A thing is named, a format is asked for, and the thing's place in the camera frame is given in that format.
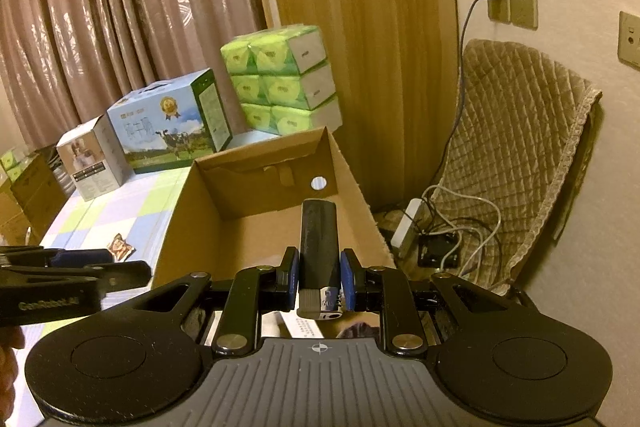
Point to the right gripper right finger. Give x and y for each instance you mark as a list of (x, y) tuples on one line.
[(387, 292)]

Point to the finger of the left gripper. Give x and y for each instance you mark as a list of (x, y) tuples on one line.
[(81, 258), (121, 276)]

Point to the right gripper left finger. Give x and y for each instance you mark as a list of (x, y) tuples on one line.
[(254, 292)]

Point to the red snack packet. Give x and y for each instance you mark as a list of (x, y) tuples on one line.
[(120, 249)]

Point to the white long medicine box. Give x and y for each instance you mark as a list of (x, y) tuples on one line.
[(300, 328)]

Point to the person left hand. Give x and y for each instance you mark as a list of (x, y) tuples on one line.
[(12, 339)]

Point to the white power strip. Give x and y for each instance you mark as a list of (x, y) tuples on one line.
[(408, 228)]

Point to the checkered tablecloth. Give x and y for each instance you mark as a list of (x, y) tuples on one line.
[(140, 210)]

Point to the brown cardboard carton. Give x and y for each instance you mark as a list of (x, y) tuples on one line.
[(30, 204)]

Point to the brown cardboard box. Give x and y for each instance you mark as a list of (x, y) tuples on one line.
[(243, 207)]

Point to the white product box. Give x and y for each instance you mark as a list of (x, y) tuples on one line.
[(92, 155)]

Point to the blue milk carton box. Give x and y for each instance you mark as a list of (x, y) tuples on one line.
[(170, 123)]

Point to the green tissue pack bundle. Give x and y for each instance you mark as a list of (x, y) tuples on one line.
[(283, 79)]

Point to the brown curtain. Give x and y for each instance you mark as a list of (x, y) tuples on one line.
[(64, 62)]

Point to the wooden wardrobe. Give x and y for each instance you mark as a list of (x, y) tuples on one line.
[(395, 69)]

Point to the wall socket with plug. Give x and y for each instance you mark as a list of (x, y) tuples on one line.
[(499, 11)]

